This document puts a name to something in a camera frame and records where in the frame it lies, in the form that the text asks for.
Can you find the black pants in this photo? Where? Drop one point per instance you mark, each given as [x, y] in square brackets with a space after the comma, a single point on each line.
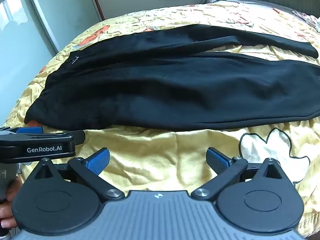
[162, 87]

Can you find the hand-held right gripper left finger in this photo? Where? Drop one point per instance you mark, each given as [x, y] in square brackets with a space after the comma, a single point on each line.
[100, 158]

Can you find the yellow printed blanket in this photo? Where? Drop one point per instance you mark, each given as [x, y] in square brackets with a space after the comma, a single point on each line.
[150, 150]

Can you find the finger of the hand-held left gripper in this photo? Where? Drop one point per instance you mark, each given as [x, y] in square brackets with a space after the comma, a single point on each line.
[30, 130]
[78, 137]

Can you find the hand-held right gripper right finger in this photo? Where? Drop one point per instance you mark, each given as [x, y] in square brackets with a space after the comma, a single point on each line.
[217, 158]

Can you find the brown wooden door frame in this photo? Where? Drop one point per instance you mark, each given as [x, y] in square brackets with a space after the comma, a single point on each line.
[96, 0]

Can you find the grey pillow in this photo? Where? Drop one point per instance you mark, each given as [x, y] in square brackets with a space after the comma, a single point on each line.
[250, 5]

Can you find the floral glass wardrobe door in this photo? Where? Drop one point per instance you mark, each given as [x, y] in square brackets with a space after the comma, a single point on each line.
[15, 42]
[70, 2]

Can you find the person's left hand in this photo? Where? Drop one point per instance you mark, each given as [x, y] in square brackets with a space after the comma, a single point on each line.
[11, 192]

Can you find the pink patterned cloth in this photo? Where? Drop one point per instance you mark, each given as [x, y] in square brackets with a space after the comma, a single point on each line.
[307, 17]

